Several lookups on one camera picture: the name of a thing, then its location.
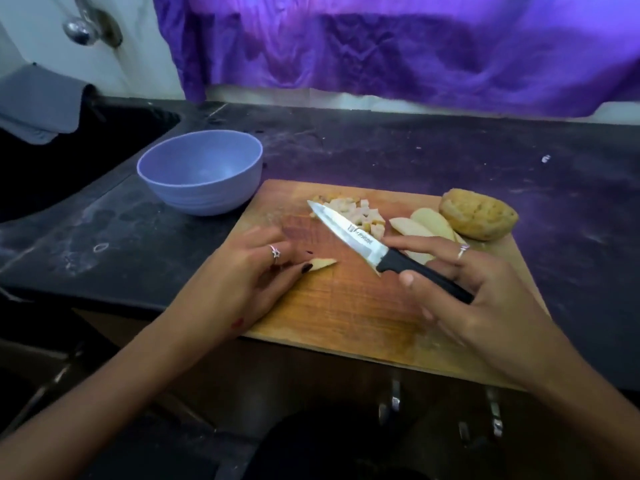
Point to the person's left hand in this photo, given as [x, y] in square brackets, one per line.
[235, 285]

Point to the person's right hand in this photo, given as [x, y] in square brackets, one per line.
[480, 300]

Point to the rounded potato end piece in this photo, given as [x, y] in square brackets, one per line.
[478, 214]

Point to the tan potato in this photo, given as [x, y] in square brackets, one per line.
[320, 264]

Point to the blue bowl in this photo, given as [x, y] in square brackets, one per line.
[200, 173]

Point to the pile of diced potato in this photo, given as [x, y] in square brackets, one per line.
[352, 212]

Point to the person's left forearm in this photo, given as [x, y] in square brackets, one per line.
[90, 405]

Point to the person's right forearm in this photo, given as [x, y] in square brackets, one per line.
[600, 415]

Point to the person's dark trousers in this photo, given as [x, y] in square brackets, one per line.
[320, 445]

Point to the wooden cutting board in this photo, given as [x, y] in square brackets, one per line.
[340, 305]

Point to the white rubber band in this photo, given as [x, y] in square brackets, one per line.
[94, 248]

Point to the dark sink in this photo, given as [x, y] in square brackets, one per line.
[70, 155]

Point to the purple cloth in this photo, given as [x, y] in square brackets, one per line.
[420, 45]

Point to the grey cloth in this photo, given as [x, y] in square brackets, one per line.
[40, 100]

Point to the metal faucet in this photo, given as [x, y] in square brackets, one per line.
[90, 25]

